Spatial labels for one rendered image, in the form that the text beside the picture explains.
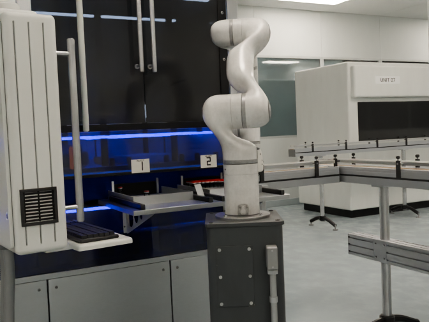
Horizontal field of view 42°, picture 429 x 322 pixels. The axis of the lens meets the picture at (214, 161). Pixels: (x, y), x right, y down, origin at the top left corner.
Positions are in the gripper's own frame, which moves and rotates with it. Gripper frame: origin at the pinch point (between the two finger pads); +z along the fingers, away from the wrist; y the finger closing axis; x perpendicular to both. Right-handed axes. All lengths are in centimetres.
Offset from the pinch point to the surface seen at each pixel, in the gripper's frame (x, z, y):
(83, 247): 25, 13, 81
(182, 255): -28.0, 33.3, 22.1
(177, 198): -1.8, 3.2, 34.8
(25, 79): 27, -41, 97
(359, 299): -76, 91, -126
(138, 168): -28, -8, 42
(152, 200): -1.8, 3.1, 45.7
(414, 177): 14, 3, -83
